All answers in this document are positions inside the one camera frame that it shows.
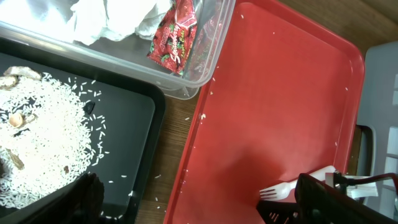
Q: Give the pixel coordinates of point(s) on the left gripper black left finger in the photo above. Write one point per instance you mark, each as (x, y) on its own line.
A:
(78, 202)

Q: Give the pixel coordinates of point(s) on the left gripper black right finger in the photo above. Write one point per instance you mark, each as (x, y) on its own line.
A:
(320, 203)

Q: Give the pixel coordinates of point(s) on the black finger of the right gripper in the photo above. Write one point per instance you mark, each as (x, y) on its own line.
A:
(273, 212)

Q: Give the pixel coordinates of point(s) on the white plastic fork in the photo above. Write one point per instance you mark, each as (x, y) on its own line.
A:
(282, 190)

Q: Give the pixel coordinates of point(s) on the white napkin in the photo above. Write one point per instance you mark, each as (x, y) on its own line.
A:
(86, 21)

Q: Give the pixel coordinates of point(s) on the red snack wrapper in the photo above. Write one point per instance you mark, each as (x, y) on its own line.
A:
(173, 39)

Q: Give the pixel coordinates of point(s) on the black waste tray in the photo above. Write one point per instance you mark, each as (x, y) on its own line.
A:
(127, 119)

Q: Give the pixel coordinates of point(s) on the grey dishwasher rack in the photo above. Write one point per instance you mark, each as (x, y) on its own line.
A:
(377, 114)

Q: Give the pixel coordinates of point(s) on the clear plastic waste bin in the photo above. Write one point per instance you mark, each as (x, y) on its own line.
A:
(129, 56)

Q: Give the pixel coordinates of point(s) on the spilled rice in tray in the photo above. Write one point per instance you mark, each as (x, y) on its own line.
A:
(50, 134)

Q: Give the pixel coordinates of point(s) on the red serving tray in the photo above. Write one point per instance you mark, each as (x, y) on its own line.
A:
(283, 100)

